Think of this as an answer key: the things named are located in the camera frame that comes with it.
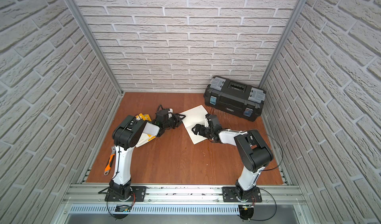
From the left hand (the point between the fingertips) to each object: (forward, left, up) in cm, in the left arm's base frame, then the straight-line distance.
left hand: (188, 116), depth 100 cm
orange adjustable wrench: (-32, +45, -5) cm, 55 cm away
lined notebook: (+1, -5, -3) cm, 6 cm away
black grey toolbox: (+5, -31, +13) cm, 34 cm away
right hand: (-11, -7, -2) cm, 13 cm away
